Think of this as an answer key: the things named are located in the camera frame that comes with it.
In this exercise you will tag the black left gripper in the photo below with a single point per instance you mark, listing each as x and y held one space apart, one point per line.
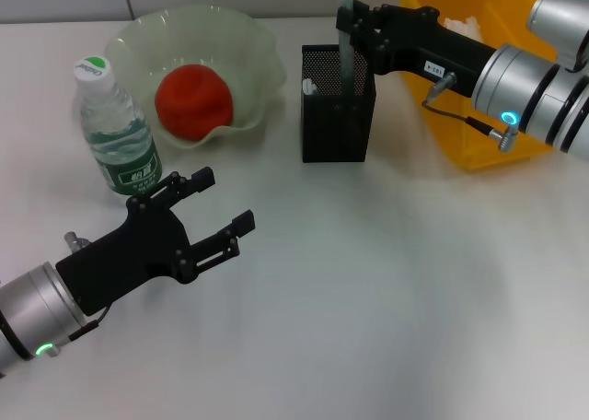
129 254

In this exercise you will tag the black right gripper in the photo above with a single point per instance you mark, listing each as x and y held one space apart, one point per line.
428 47

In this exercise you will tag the grey pen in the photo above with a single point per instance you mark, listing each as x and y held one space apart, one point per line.
346 70

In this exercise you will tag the clear green-label water bottle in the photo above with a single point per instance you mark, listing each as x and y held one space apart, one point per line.
133 162

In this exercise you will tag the white paper ball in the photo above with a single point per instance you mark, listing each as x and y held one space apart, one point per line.
465 26

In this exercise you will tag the mint green pen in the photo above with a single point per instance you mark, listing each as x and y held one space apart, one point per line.
310 87

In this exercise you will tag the orange plush fruit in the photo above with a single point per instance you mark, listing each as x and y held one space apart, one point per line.
193 102

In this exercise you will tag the black mesh pen holder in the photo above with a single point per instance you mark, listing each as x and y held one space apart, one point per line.
338 130

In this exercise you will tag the pale green wavy fruit plate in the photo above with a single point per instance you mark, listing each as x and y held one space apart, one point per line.
257 70

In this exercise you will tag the silver left flange plug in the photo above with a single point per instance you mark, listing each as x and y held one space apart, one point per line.
74 240

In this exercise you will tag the yellow plastic bin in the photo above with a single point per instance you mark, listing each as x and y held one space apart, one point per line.
460 134

